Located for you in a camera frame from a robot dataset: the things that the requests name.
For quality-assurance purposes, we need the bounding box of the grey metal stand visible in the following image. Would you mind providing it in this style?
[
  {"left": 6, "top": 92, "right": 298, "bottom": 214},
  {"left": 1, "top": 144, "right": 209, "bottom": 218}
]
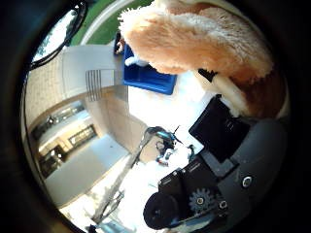
[{"left": 91, "top": 125, "right": 183, "bottom": 225}]

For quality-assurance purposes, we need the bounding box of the blue plastic container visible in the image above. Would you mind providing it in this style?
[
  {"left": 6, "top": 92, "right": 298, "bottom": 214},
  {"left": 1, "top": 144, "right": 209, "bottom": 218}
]
[{"left": 121, "top": 43, "right": 179, "bottom": 96}]

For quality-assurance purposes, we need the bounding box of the tan lion plush toy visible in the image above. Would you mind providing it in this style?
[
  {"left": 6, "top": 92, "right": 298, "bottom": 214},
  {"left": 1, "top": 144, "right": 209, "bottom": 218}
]
[{"left": 118, "top": 0, "right": 290, "bottom": 119}]

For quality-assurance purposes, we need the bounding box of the metal floor grate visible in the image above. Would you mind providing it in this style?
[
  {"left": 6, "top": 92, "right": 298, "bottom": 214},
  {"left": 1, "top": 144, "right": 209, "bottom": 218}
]
[{"left": 85, "top": 69, "right": 103, "bottom": 102}]

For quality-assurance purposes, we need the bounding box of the black cable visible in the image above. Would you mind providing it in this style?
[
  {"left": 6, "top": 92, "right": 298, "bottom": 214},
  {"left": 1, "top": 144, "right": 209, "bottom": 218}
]
[{"left": 29, "top": 1, "right": 88, "bottom": 71}]

